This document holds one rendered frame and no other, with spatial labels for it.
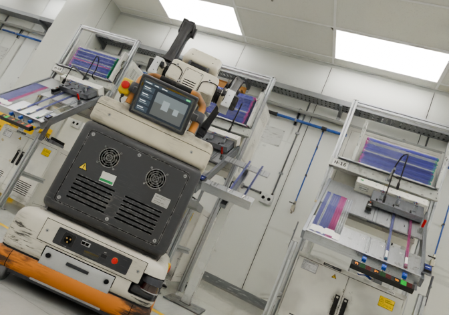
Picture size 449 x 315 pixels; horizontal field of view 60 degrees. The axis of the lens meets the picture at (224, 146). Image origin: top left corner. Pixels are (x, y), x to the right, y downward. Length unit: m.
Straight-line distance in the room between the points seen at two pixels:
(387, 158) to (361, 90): 2.02
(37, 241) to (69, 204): 0.18
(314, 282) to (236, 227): 1.96
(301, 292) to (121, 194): 1.53
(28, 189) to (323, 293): 2.51
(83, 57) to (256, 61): 2.25
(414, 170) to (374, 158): 0.28
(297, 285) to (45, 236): 1.70
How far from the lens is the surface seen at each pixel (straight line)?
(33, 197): 3.70
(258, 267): 4.45
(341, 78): 5.04
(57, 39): 6.07
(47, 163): 3.68
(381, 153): 3.07
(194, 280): 2.67
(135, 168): 1.65
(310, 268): 2.75
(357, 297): 2.75
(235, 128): 3.23
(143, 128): 1.68
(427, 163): 3.10
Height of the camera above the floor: 0.45
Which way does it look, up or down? 13 degrees up
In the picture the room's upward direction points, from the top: 25 degrees clockwise
